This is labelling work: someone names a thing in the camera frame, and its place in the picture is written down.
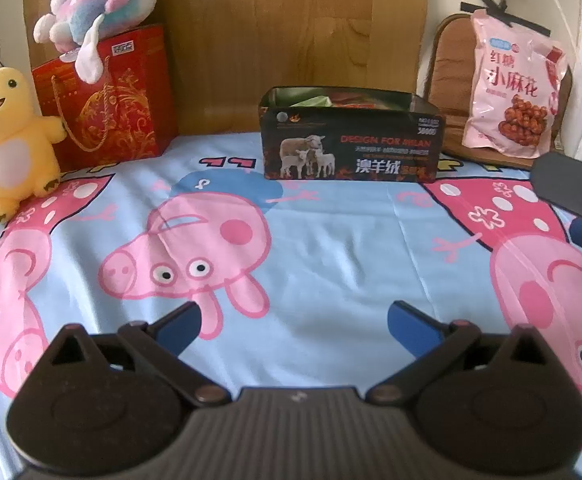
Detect black sheep print box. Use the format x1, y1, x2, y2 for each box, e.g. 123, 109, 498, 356
258, 86, 446, 182

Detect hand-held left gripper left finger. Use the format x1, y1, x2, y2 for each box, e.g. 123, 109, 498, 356
46, 301, 233, 407

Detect black tape strips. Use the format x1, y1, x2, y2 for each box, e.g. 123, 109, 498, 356
461, 0, 552, 36

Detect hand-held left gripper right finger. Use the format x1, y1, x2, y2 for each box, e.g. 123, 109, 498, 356
368, 300, 554, 407

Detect pastel plush toy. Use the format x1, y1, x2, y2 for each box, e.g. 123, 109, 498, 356
34, 0, 169, 85

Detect red gift bag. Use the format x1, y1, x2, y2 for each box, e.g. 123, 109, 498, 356
32, 24, 179, 166

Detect pink snack bag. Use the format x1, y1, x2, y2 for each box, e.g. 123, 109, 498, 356
462, 8, 569, 152

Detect wooden headboard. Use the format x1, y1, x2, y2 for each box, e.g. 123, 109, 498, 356
21, 0, 429, 136

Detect yellow plush duck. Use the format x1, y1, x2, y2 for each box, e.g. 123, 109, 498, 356
0, 66, 67, 225

